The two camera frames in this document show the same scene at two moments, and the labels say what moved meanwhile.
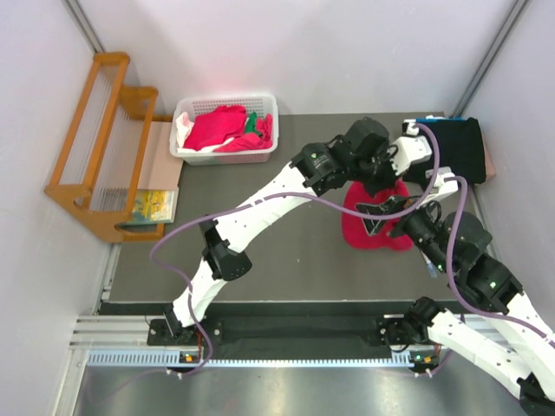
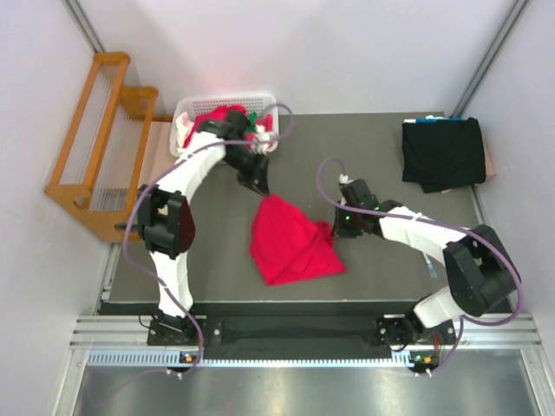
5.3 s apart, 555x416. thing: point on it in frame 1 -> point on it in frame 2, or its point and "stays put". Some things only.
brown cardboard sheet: x=159 y=170 stays put
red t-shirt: x=355 y=230 -> x=288 y=245
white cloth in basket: x=184 y=128 stays put
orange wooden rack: x=100 y=171 stays put
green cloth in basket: x=251 y=125 stays put
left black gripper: x=381 y=185 -> x=252 y=174
